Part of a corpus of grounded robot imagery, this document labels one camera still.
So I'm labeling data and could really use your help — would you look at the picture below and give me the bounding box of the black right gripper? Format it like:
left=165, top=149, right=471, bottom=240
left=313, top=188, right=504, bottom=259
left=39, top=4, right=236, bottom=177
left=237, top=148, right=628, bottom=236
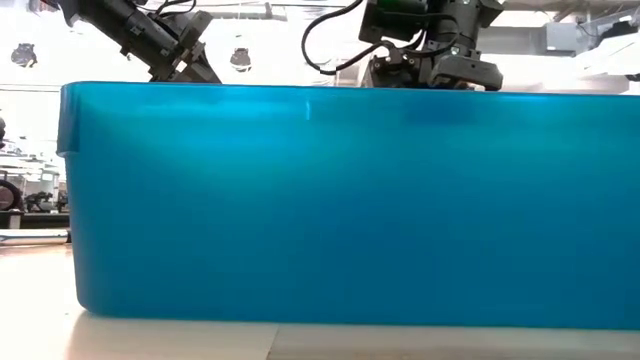
left=360, top=42, right=505, bottom=93

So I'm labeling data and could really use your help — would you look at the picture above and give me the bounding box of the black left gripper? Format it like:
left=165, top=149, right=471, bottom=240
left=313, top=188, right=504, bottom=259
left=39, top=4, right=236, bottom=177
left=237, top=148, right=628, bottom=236
left=148, top=9, right=222, bottom=84

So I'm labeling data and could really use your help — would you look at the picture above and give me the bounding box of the teal blue plastic tray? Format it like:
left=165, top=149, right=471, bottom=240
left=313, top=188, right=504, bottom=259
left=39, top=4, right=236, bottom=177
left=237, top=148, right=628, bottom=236
left=55, top=81, right=640, bottom=331

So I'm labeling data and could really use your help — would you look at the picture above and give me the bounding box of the black dome ceiling lamp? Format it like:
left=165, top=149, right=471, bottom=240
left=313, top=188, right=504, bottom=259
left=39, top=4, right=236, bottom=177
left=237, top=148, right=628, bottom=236
left=229, top=46, right=253, bottom=74
left=10, top=42, right=39, bottom=69

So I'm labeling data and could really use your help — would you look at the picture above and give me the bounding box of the black background table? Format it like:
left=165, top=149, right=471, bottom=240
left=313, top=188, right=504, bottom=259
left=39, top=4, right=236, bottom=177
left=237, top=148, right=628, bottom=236
left=0, top=210, right=71, bottom=230

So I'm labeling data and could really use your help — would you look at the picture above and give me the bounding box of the dark round wheel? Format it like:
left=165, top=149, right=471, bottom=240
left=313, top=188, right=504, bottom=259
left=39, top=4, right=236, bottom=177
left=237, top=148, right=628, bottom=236
left=0, top=179, right=24, bottom=213

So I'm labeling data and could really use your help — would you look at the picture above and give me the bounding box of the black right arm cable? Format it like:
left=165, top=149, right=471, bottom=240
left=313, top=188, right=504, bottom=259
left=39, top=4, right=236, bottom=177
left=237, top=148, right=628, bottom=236
left=300, top=0, right=401, bottom=77

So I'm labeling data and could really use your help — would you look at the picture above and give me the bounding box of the ceiling light rail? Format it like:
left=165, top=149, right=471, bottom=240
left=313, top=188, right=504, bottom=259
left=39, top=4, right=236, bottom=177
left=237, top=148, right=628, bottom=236
left=0, top=83, right=64, bottom=94

